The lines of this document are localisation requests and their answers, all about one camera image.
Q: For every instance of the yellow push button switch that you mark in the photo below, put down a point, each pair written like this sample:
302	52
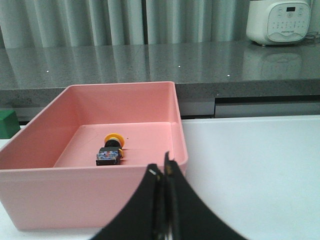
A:
112	151

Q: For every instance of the green wooden cube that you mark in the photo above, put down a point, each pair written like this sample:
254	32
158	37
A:
9	124

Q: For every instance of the white rice cooker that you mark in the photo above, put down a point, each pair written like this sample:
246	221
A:
278	22

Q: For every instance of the grey stone counter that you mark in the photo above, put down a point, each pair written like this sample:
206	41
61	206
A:
213	79

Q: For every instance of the pink plastic bin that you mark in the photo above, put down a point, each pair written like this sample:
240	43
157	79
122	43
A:
48	172

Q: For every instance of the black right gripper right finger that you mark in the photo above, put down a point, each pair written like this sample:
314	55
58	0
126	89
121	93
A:
189	217

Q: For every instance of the grey pleated curtain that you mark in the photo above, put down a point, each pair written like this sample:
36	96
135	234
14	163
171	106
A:
75	23

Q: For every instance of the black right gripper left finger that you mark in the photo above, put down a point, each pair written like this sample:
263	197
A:
143	217

